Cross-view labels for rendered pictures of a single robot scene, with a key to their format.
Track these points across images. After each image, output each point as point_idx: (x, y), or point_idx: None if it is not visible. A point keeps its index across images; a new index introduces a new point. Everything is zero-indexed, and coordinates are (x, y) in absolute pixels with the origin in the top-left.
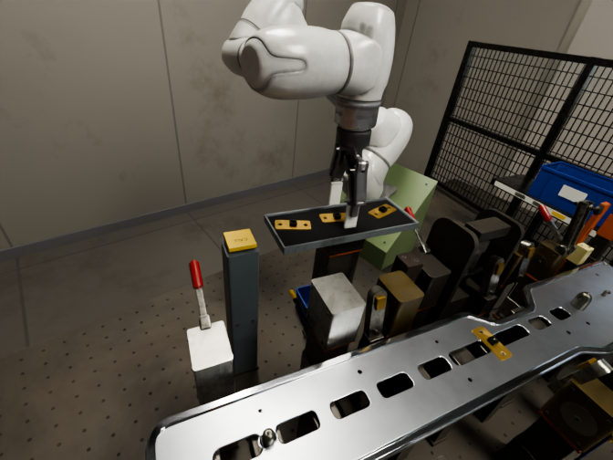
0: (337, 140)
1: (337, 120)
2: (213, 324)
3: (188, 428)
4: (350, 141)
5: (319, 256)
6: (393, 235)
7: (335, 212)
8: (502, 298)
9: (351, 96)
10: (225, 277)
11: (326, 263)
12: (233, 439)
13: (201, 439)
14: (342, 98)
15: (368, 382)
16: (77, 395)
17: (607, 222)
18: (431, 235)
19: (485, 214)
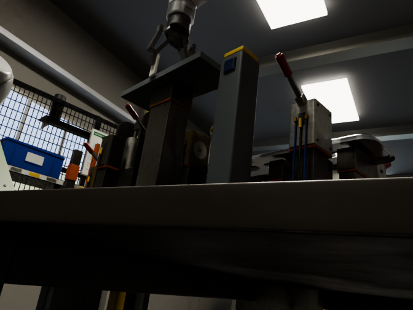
0: (185, 23)
1: (187, 12)
2: (297, 104)
3: (351, 141)
4: (190, 29)
5: (176, 115)
6: (6, 177)
7: None
8: None
9: (196, 5)
10: (249, 87)
11: (185, 117)
12: (334, 151)
13: (348, 146)
14: (193, 2)
15: (257, 165)
16: None
17: (71, 169)
18: (144, 125)
19: (124, 125)
